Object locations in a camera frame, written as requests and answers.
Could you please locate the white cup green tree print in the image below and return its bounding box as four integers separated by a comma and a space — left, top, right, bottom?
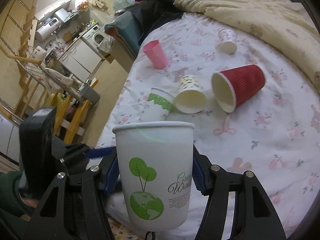
113, 121, 195, 232

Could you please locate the white cup green leaf band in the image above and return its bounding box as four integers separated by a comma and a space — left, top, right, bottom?
140, 88, 174, 122

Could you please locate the yellow patterned paper cup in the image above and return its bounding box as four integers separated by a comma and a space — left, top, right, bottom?
175, 75, 207, 114

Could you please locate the pink plastic hexagonal cup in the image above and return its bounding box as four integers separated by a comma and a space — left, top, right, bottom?
143, 40, 168, 69

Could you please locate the red ripple paper cup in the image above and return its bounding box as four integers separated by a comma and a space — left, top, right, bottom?
211, 64, 266, 113

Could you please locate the pink patterned paper cup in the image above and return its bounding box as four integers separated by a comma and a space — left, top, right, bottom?
218, 29, 237, 54

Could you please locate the yellow wooden chair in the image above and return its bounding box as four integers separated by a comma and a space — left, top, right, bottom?
53, 95, 91, 144

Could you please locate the wooden stair railing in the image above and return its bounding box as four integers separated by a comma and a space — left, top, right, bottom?
1, 47, 47, 125

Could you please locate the grey trash bin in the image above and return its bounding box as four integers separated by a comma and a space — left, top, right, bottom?
80, 84, 100, 105

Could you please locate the white kitchen cabinet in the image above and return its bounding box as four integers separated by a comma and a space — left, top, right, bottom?
58, 39, 102, 82

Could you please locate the floral white bed sheet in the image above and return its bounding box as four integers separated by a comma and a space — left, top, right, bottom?
97, 13, 319, 235

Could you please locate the white washing machine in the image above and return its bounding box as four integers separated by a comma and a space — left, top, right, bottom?
81, 24, 105, 53

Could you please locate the white water heater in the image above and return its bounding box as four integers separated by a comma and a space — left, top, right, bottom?
35, 17, 60, 41

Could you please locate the teal folded blanket pile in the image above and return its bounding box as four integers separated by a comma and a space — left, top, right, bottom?
104, 11, 143, 58

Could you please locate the white plastic bag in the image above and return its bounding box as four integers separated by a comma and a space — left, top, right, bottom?
112, 0, 135, 11

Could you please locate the dark clothes pile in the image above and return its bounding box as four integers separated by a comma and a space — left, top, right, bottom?
129, 0, 183, 45

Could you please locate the cream bear print duvet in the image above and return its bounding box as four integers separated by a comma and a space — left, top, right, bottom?
174, 0, 319, 88

